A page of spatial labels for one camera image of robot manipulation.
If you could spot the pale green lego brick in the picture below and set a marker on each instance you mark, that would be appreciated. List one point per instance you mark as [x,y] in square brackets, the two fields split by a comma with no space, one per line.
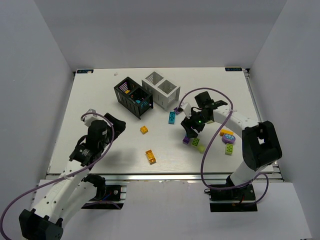
[201,148]

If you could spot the small orange lego brick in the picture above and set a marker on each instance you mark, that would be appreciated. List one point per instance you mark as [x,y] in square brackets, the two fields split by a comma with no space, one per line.
[144,130]

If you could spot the purple paw print piece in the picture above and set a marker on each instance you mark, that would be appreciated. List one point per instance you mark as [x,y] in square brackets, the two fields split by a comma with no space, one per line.
[228,138]

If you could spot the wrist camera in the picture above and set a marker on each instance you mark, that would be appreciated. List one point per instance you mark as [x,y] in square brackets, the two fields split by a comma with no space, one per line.
[186,108]
[89,118]

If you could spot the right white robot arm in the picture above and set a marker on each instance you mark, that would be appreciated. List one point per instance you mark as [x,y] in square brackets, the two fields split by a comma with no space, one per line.
[260,144]

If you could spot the green lego brick lower right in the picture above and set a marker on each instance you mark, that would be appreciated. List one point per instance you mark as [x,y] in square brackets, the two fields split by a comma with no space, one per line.
[229,149]

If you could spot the black slotted container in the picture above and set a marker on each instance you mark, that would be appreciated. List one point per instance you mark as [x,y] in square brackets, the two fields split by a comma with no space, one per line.
[137,92]

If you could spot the white slotted container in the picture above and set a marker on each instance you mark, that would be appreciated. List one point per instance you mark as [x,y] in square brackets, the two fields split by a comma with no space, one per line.
[164,91]

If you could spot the aluminium rail front edge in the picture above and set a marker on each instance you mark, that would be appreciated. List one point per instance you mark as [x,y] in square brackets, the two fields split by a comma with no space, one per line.
[154,177]

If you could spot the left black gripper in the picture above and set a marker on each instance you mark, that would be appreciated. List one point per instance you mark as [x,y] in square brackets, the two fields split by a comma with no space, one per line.
[114,124]

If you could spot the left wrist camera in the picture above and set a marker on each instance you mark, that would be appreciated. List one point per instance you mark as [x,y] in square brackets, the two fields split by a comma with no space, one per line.
[89,118]

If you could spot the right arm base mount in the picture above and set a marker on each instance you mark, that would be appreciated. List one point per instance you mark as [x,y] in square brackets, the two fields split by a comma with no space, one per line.
[232,201]

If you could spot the orange lego brick right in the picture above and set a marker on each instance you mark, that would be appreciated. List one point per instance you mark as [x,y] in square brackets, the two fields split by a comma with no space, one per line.
[224,131]

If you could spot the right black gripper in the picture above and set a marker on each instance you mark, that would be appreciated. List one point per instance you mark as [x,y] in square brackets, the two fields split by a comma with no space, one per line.
[191,125]

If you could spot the green lego brick centre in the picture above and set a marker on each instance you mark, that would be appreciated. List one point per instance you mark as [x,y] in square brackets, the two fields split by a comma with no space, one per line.
[195,142]

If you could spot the purple long lego brick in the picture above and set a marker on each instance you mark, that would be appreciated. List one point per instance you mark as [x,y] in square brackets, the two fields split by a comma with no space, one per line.
[177,111]

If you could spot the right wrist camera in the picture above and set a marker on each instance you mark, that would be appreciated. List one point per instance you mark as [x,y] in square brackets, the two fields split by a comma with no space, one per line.
[186,108]

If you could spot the long orange lego brick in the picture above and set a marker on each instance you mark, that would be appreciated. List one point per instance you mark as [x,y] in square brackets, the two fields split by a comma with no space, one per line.
[150,156]

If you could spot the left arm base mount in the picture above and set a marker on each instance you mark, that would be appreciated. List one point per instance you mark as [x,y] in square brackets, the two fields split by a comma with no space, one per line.
[107,196]

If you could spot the teal long lego brick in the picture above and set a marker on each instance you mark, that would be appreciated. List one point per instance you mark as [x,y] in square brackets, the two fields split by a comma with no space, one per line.
[171,118]

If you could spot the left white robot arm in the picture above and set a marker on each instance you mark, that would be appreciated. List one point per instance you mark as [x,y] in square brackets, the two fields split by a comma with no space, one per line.
[46,220]

